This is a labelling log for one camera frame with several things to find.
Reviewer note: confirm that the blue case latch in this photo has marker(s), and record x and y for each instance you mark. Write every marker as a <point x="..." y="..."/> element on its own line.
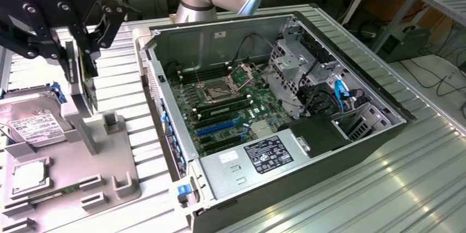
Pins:
<point x="182" y="191"/>

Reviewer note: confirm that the blue disk carrier bracket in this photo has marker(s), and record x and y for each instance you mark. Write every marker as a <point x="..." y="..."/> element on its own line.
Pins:
<point x="59" y="94"/>

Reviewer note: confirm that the grey power supply unit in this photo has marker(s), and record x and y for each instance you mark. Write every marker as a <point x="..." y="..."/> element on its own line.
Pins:
<point x="226" y="178"/>

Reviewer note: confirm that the metal slat side table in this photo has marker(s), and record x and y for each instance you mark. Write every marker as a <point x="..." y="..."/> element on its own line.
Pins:
<point x="441" y="1"/>

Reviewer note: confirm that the black box device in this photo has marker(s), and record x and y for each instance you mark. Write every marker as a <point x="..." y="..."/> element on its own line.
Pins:
<point x="404" y="44"/>

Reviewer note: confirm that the metal disk bay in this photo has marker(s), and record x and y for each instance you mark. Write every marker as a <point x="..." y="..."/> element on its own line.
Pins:
<point x="364" y="124"/>

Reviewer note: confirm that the silver CPU chip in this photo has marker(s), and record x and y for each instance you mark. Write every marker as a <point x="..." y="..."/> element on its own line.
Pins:
<point x="30" y="175"/>

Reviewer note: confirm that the grey parts rack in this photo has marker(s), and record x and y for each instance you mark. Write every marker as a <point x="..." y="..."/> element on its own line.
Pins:
<point x="68" y="167"/>

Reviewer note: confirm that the metal drive cage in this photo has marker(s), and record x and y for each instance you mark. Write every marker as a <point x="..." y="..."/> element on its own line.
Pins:
<point x="287" y="80"/>

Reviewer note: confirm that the green motherboard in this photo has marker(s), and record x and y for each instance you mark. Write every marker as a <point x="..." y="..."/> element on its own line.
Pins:
<point x="262" y="99"/>

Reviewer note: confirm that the open black PC case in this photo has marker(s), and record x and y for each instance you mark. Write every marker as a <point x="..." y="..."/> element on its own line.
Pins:
<point x="291" y="189"/>

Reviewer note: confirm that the graphics card with metal bracket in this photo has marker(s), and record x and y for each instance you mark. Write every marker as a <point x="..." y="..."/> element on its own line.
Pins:
<point x="86" y="94"/>

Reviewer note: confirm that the CPU socket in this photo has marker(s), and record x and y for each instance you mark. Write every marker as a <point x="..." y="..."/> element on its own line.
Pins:
<point x="215" y="90"/>

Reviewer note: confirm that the open metal socket cover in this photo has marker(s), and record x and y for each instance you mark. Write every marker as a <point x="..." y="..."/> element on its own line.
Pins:
<point x="241" y="76"/>

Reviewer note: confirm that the silver hard disk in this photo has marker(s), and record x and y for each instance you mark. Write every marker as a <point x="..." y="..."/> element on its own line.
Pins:
<point x="28" y="113"/>

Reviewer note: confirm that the installed green RAM stick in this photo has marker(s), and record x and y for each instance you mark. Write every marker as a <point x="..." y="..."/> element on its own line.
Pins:
<point x="223" y="108"/>

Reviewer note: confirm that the thin socket locking lever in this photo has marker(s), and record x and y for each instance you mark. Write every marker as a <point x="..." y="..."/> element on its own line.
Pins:
<point x="199" y="78"/>

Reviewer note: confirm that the silver chipset heat sink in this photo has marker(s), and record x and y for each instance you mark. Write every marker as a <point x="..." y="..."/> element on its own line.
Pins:
<point x="263" y="130"/>

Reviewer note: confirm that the black plastic air shroud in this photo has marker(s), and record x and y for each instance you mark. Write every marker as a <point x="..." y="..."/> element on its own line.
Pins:
<point x="318" y="134"/>

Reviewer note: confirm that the loose green RAM stick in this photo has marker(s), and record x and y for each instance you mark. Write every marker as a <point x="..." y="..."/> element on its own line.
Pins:
<point x="55" y="193"/>

